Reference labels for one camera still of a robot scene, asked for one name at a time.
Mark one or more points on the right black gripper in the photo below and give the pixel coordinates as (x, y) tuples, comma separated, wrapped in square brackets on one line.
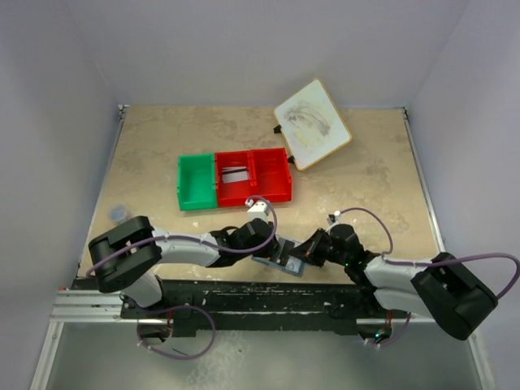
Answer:
[(309, 250)]

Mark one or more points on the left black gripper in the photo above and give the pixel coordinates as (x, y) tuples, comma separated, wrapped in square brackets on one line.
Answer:
[(266, 250)]

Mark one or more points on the blue card holder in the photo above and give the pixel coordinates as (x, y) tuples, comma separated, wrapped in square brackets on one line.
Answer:
[(282, 260)]

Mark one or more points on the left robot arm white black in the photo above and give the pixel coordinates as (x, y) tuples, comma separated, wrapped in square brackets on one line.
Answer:
[(123, 257)]

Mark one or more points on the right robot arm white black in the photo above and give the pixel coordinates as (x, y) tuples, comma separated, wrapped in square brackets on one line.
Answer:
[(451, 295)]

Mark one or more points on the red double plastic bin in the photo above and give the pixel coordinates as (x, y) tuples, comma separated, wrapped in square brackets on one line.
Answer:
[(269, 176)]

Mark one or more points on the green plastic bin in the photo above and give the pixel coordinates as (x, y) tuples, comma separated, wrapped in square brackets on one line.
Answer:
[(196, 182)]

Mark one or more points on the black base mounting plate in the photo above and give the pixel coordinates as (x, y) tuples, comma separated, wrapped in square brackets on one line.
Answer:
[(344, 309)]

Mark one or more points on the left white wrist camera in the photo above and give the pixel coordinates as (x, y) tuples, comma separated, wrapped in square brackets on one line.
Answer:
[(257, 208)]

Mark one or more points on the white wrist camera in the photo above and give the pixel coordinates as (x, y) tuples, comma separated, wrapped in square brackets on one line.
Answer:
[(257, 208), (333, 217)]

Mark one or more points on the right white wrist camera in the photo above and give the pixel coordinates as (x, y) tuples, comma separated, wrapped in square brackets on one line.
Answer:
[(333, 217)]

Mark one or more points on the white board wooden frame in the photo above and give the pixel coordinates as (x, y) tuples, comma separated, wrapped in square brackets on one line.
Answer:
[(312, 125)]

